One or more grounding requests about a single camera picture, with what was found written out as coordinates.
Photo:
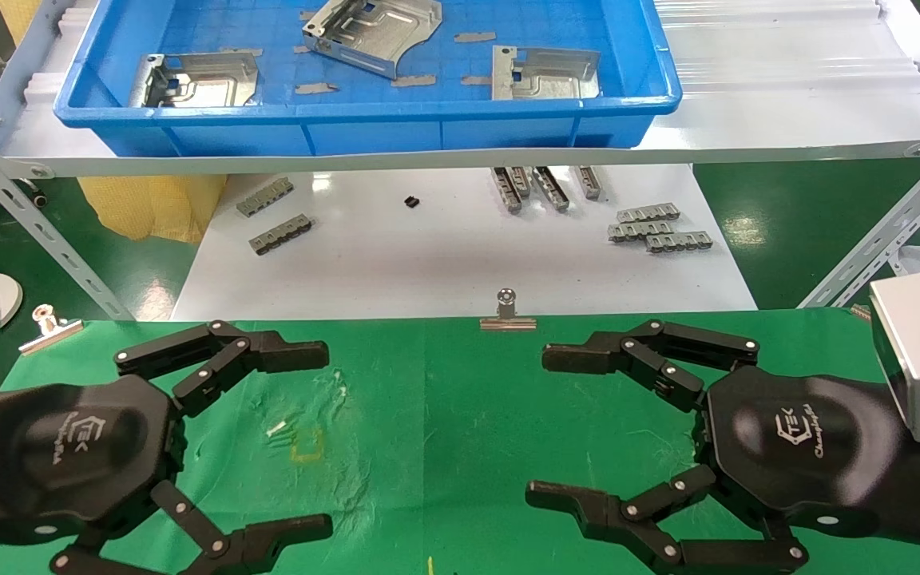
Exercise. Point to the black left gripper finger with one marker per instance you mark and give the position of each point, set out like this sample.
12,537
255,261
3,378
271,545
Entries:
284,355

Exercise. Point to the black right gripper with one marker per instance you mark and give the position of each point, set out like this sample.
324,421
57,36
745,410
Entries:
795,443

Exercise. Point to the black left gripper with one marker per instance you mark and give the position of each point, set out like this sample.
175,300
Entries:
69,455

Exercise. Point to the stamped sheet metal part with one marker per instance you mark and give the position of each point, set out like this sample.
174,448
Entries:
380,40
556,80
212,80

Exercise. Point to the green table cloth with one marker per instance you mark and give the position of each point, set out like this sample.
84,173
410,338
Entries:
468,415

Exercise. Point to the grey metal connector strip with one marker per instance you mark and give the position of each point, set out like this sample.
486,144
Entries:
264,197
280,235
636,231
648,212
521,180
551,188
505,190
680,242
590,182

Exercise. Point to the white lower board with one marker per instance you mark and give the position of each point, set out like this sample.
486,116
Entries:
428,255

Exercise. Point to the yellow mesh bag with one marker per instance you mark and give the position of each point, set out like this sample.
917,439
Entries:
148,208

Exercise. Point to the blue plastic bin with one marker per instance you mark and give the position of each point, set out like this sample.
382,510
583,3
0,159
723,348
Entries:
364,132

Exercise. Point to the slotted metal angle brace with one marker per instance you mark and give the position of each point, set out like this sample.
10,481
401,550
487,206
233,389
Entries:
891,224
37,231

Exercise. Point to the white corrugated plastic sheet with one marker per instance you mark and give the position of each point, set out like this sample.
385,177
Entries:
787,48
49,76

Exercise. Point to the white shelf board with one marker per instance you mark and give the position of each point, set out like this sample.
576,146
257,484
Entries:
787,120

